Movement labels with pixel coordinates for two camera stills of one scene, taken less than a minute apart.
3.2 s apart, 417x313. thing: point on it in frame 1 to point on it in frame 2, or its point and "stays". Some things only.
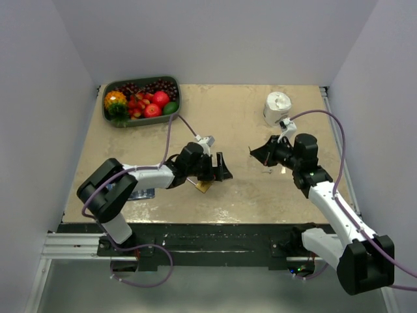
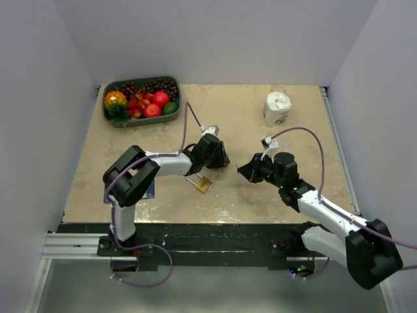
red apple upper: (161, 98) stays
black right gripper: (265, 154) to (251, 171)
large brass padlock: (201, 185) stays
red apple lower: (152, 110) stays
